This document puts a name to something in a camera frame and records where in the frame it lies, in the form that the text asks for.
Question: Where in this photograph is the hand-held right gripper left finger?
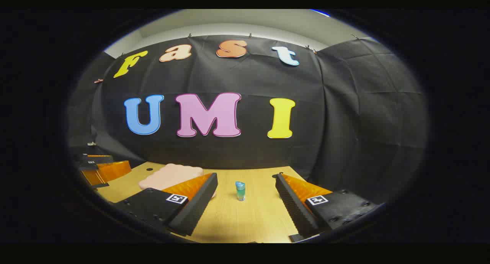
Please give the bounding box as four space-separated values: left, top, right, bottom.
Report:
114 173 218 236

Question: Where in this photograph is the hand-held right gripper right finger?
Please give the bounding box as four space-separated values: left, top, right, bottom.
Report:
275 173 384 243

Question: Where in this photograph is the pink suitcase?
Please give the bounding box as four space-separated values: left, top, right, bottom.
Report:
139 163 217 199

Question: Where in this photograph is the black backdrop cloth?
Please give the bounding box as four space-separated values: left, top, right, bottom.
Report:
67 34 428 205

